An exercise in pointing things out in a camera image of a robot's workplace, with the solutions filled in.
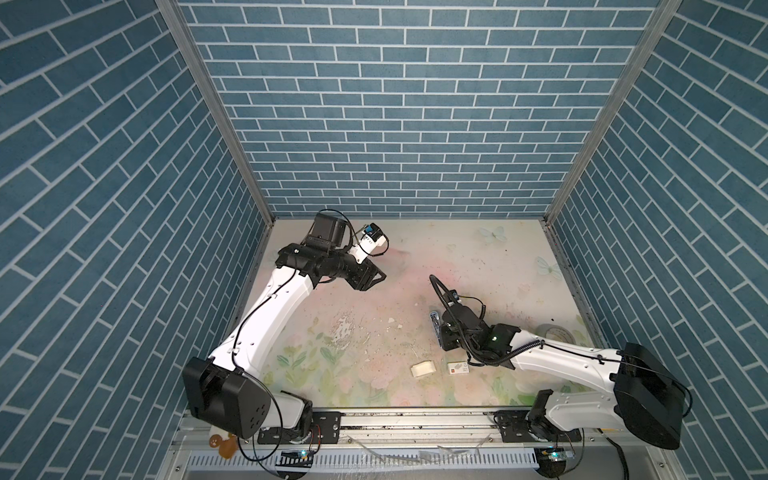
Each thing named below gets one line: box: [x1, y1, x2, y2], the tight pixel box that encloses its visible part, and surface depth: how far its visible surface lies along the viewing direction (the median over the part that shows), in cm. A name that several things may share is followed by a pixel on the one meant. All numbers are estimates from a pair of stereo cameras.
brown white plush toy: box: [209, 432, 238, 460], surface depth 72 cm
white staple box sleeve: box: [447, 362, 470, 375], surface depth 84 cm
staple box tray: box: [410, 360, 437, 378], surface depth 85 cm
